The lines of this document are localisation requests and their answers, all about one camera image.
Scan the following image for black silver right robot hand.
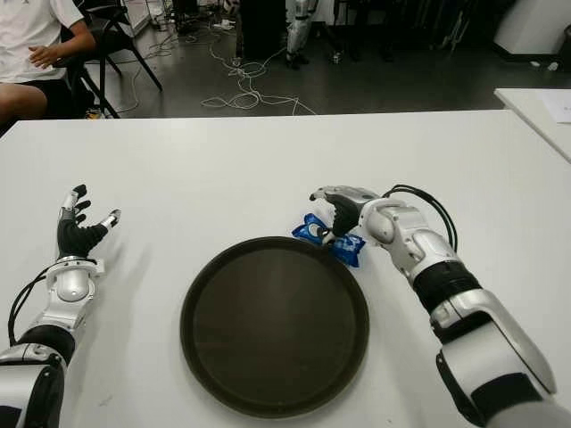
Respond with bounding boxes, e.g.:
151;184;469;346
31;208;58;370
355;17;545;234
308;185;383;246

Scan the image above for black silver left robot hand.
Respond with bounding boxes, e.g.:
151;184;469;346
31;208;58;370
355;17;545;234
55;184;122;262

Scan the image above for blue Oreo cookie pack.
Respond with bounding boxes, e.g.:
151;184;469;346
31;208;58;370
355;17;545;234
290;212;367;268

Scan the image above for round dark brown tray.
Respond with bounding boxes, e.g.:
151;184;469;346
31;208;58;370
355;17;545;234
179;235;371;419

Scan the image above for silver humanoid robot legs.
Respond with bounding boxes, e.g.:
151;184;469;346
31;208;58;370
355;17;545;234
285;0;320;70

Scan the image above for black folding chair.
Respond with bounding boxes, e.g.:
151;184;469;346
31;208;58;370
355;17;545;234
53;0;164;119

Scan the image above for white side table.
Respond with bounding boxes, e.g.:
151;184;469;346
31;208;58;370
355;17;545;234
493;86;571;164

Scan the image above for seated person in white shirt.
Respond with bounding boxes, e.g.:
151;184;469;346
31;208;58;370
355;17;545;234
0;0;98;135

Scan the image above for white paper sheet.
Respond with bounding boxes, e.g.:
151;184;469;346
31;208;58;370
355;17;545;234
542;95;571;125

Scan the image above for white cabinet with black base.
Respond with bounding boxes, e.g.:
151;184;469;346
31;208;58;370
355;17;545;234
492;0;571;57

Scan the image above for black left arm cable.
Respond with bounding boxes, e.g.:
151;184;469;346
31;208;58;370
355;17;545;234
7;267;59;347

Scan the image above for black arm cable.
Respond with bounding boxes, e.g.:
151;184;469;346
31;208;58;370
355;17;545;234
7;267;59;347
383;184;460;251

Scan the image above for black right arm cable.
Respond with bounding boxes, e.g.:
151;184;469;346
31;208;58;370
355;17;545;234
383;184;460;251

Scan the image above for white tangled floor cable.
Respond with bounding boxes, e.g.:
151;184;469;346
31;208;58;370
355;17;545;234
200;21;318;115

